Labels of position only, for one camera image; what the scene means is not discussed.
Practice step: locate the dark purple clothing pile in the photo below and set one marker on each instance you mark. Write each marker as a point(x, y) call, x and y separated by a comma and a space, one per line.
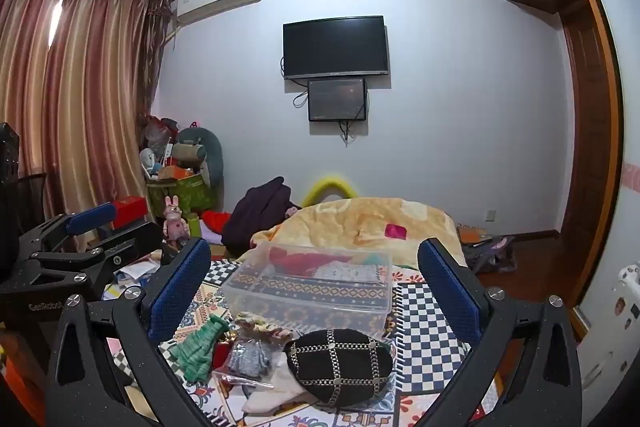
point(262, 208)

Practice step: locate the red box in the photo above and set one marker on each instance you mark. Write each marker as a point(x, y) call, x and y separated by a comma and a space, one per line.
point(129, 210)

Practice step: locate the white sliding door with hearts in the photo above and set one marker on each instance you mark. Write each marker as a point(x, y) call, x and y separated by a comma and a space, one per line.
point(612, 298)

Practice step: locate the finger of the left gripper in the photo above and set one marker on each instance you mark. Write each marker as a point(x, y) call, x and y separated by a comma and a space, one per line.
point(88, 220)

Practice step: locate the small black wall monitor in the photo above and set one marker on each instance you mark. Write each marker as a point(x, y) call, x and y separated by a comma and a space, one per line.
point(337, 100)

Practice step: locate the black grid pattern hat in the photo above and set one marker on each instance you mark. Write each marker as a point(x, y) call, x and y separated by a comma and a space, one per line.
point(340, 367)

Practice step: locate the white cloth pouch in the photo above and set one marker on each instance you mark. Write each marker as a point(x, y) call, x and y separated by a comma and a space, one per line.
point(285, 389)

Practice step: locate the striped pink curtain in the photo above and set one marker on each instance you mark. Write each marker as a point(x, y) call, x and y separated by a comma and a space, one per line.
point(78, 78)

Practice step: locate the blue white checkered mat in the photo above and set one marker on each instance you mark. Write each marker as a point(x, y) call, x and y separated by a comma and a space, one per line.
point(425, 336)

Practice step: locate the grey fabric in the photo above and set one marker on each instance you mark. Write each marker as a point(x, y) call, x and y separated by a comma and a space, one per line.
point(251, 362)

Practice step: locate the grey green plush toy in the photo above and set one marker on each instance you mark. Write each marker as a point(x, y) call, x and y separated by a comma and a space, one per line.
point(199, 148)

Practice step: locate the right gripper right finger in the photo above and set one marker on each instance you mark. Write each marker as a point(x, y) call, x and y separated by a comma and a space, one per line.
point(545, 388)

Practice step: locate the clear plastic storage box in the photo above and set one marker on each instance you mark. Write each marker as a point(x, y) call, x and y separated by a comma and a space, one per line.
point(311, 288)

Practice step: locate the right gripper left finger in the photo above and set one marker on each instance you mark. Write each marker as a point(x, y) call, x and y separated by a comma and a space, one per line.
point(83, 388)

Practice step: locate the yellow fleece blanket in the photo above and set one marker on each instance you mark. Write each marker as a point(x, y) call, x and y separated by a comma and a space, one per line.
point(392, 226)

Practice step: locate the large black wall television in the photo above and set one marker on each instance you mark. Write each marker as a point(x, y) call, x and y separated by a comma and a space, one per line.
point(335, 47)

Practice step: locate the green knitted cloth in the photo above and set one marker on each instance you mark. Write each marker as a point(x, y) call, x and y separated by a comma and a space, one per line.
point(195, 354)

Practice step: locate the brown wooden wardrobe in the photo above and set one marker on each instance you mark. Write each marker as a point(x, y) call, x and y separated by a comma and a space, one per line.
point(587, 184)

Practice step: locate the green box of toys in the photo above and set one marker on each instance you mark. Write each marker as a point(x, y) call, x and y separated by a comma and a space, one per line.
point(193, 193)

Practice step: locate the yellow curved pillow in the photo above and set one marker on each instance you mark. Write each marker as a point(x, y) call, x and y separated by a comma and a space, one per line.
point(328, 185)

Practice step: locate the pink rabbit plush toy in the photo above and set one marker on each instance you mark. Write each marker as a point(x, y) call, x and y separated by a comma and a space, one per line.
point(175, 227)

